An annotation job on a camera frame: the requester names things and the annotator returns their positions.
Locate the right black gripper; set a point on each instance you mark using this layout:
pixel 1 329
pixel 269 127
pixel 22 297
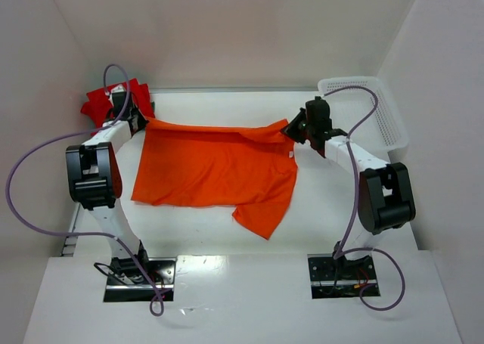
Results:
pixel 296 126

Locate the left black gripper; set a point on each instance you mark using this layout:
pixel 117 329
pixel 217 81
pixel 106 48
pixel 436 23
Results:
pixel 140 121

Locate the orange t shirt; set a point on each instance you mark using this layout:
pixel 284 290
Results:
pixel 251 169

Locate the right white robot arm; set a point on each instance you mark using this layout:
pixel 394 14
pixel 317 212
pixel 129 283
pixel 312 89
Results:
pixel 383 198

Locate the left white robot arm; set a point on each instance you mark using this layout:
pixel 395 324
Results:
pixel 95 182

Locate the folded red t shirt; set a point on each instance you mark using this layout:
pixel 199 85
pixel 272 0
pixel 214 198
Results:
pixel 98 104

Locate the white plastic basket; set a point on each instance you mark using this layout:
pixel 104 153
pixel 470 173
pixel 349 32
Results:
pixel 352 98

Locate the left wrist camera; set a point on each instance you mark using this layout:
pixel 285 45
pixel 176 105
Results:
pixel 117 96

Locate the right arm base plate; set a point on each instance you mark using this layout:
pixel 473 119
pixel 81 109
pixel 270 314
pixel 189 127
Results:
pixel 342 278

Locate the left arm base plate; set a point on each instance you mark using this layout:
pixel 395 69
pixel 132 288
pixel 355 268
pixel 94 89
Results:
pixel 123 287

